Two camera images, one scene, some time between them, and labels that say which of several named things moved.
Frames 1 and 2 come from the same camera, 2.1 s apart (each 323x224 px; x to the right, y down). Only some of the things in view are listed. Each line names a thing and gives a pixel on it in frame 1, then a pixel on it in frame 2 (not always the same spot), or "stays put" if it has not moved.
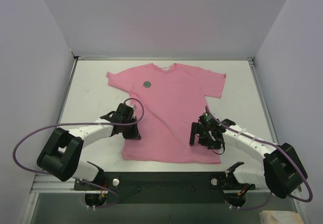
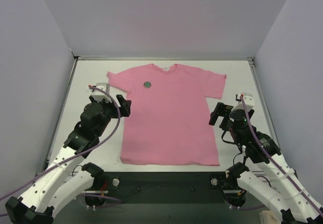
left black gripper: x=130 y=129 -> x=119 y=107
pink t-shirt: x=176 y=98 stays put
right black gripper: x=202 y=135 -> x=219 y=114
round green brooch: x=147 y=84 stays put
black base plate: x=163 y=187 stays put
